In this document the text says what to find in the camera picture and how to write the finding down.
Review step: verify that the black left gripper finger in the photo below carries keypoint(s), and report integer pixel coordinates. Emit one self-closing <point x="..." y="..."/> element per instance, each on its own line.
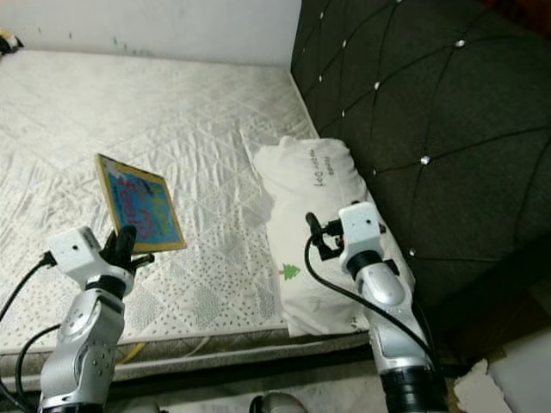
<point x="119" y="241"/>

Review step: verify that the white pillow with green tree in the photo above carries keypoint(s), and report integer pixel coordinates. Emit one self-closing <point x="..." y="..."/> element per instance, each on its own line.
<point x="310" y="206"/>

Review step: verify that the colourful children's book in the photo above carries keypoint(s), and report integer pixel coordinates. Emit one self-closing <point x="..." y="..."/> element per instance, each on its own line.
<point x="142" y="202"/>

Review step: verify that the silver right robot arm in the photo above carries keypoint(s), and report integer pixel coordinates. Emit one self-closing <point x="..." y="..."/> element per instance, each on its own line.
<point x="392" y="310"/>

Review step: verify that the white quilted mattress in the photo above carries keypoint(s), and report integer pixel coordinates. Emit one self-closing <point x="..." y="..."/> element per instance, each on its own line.
<point x="69" y="129"/>

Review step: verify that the silver right robot leg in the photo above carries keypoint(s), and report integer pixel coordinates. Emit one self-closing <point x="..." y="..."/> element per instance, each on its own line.
<point x="280" y="404"/>

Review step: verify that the black tufted headboard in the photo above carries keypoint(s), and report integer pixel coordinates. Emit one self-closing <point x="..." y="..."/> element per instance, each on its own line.
<point x="439" y="86"/>

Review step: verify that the white paper sheet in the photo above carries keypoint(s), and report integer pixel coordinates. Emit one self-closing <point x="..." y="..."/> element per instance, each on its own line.
<point x="516" y="370"/>

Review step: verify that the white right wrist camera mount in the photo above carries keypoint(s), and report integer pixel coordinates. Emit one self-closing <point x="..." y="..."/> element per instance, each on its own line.
<point x="360" y="225"/>

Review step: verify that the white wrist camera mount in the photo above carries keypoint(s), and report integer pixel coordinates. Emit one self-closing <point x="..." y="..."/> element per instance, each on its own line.
<point x="73" y="251"/>
<point x="360" y="225"/>

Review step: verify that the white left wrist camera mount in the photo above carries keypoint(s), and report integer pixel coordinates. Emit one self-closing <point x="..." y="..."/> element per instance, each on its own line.
<point x="73" y="251"/>

